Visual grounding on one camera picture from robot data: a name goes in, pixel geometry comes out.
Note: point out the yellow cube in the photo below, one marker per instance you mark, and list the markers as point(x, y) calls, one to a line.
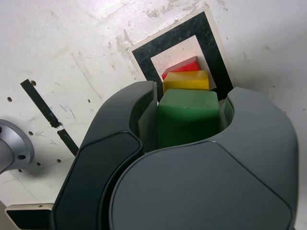
point(184, 80)

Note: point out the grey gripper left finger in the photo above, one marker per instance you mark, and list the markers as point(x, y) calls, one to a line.
point(108, 134)

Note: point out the red cube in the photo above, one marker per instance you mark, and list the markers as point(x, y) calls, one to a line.
point(184, 67)

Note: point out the green cube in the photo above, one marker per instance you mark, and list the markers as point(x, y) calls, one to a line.
point(189, 115)

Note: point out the black tape square outline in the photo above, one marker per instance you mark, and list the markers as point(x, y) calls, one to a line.
point(172, 38)

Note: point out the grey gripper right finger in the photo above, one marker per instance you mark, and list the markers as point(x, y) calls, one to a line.
point(204, 191)

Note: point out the black tape strip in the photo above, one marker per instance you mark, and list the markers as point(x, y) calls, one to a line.
point(40, 103)

